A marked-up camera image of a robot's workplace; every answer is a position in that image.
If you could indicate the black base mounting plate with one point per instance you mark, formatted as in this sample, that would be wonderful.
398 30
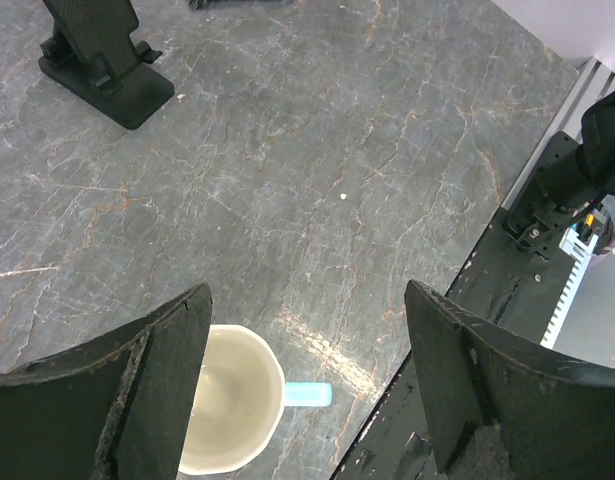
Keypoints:
513 280

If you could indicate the black folding phone stand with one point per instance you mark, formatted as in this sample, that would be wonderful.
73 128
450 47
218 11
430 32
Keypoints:
91 53

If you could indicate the black round-base phone holder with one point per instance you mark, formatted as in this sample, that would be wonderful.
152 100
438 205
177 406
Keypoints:
198 5

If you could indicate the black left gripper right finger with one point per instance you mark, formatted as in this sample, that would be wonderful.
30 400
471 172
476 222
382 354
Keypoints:
498 406

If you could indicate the light blue mug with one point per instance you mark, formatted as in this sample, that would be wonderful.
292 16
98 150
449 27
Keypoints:
240 397

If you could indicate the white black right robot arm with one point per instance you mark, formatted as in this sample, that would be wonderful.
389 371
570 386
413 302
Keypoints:
587 173

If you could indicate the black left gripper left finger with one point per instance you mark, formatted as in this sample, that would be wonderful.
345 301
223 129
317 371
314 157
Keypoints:
115 407

